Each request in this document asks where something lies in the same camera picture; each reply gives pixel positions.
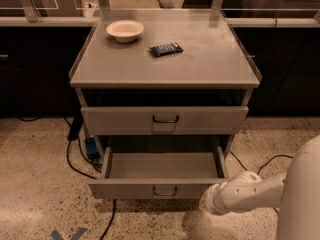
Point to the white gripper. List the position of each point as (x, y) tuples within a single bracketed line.
[(213, 199)]

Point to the grey drawer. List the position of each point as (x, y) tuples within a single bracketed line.
[(158, 175), (164, 120)]

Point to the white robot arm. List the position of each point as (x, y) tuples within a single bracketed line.
[(295, 193)]

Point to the grey drawer cabinet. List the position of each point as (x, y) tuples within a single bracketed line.
[(212, 70)]

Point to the blue power adapter box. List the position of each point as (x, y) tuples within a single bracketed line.
[(91, 148)]

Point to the black power strip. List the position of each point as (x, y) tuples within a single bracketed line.
[(75, 127)]

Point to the blue snack packet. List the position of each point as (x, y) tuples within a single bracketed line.
[(165, 49)]

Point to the white bowl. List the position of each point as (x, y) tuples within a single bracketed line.
[(125, 31)]

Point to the dark background counter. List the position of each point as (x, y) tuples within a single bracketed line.
[(35, 63)]

